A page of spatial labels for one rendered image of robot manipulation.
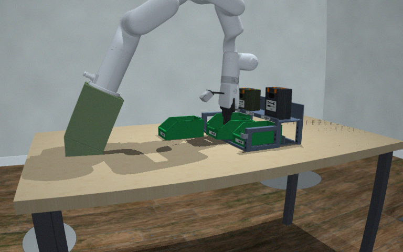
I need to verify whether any olive green tool case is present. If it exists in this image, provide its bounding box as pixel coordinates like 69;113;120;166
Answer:
239;88;261;111

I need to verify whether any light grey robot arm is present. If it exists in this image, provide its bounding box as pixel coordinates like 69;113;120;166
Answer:
83;0;258;97

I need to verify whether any green bin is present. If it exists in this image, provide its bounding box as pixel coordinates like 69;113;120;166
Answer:
207;117;255;140
207;112;250;125
233;121;274;147
159;115;204;140

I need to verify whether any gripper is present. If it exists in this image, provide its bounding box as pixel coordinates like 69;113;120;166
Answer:
218;82;239;124

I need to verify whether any black tool case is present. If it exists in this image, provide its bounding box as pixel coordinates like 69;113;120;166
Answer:
264;87;292;120

